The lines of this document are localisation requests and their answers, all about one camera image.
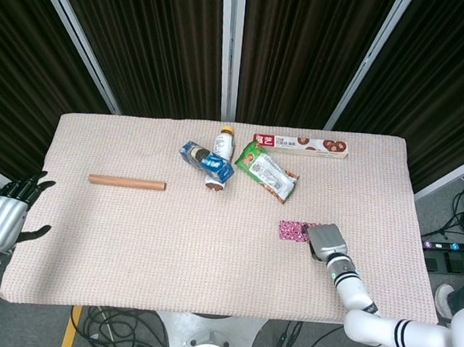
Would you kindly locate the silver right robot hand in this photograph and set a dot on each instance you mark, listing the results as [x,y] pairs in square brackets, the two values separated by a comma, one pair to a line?
[327,241]

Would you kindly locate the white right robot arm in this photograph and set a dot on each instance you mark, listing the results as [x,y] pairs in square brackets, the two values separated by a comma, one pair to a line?
[351,287]

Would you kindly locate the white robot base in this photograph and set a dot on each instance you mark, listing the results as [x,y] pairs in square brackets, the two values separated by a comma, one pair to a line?
[211,340]

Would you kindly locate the green snack bag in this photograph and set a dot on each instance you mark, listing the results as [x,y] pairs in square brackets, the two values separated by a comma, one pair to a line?
[264,170]

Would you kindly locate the long baking paper box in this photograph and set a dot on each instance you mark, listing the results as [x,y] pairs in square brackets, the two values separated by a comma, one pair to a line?
[298,144]

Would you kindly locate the black power strip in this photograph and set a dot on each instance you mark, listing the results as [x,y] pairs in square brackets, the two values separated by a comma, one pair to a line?
[443,245]

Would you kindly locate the black foot pedal unit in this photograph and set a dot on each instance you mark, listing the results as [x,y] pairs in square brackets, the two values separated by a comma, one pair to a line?
[452,263]

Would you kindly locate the grey sneaker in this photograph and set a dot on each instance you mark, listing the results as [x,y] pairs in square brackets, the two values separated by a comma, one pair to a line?
[443,298]

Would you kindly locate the yellow floor tape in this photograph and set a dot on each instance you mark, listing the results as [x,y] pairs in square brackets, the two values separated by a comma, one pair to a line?
[71,329]

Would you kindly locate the wooden rolling pin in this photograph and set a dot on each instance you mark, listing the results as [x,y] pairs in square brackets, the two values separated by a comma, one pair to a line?
[127,182]

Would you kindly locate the dark curtain panel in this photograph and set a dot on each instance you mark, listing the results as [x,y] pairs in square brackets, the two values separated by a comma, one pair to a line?
[297,54]
[153,47]
[22,84]
[443,97]

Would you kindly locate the blue drink carton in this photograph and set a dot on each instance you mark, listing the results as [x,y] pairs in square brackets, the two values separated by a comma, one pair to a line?
[212,166]

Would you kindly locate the white bottle with brown drink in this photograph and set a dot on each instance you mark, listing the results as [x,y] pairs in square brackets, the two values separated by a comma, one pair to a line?
[223,144]

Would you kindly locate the beige waffle tablecloth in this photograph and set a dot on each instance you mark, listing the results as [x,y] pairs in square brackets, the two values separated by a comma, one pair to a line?
[170,249]

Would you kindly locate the white metal frame post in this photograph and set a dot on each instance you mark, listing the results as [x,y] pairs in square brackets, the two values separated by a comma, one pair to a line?
[80,41]
[366,63]
[226,40]

